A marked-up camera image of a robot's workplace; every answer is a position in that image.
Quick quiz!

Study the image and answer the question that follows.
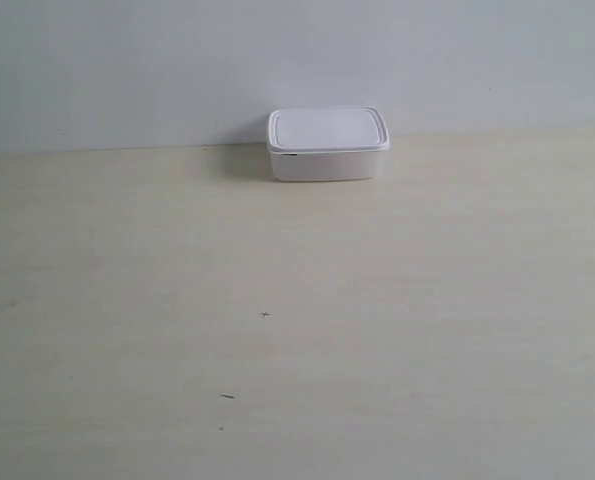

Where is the white lidded plastic container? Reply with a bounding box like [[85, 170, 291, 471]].
[[266, 106, 390, 182]]

